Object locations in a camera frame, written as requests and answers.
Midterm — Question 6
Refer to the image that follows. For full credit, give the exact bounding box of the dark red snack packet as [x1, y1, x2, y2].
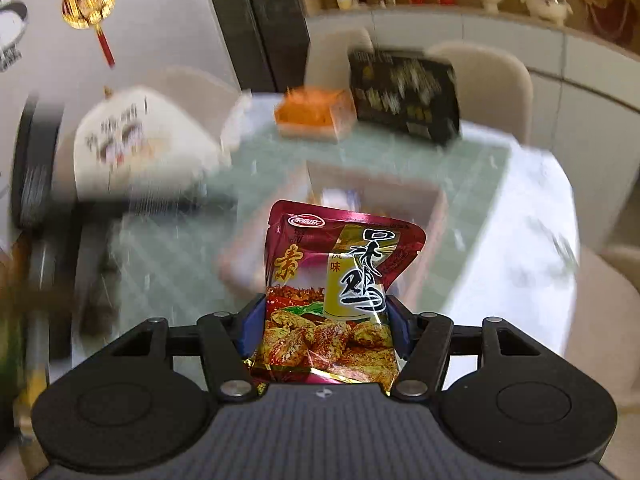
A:
[247, 200, 429, 394]

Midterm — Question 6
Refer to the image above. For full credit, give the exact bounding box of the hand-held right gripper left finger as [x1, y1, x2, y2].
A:
[107, 296, 266, 401]

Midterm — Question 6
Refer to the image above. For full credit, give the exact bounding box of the orange tissue pack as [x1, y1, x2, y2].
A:
[274, 86, 357, 143]

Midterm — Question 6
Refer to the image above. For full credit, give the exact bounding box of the wall poster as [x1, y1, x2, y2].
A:
[0, 0, 29, 73]

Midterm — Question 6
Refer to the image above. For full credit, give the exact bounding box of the large black snack bag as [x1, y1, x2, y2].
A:
[347, 46, 461, 147]

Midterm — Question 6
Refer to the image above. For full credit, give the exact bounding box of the gold lantern ornament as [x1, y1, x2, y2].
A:
[61, 0, 117, 68]

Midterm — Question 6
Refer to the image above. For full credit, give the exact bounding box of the white curved cabinet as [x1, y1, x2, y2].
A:
[305, 10, 640, 173]

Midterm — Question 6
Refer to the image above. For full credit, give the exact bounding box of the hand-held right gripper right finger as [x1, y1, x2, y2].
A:
[385, 296, 538, 401]

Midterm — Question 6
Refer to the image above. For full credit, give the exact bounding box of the green grid tablecloth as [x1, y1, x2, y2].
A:
[107, 125, 511, 341]

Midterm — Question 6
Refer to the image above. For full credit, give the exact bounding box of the pink cardboard box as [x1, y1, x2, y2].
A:
[217, 160, 451, 306]

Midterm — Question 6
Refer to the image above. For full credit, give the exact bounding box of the beige chair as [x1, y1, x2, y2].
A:
[429, 42, 532, 145]
[305, 27, 375, 92]
[580, 245, 640, 323]

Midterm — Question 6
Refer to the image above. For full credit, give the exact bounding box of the brown shelf ornament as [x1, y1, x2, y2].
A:
[580, 0, 637, 48]

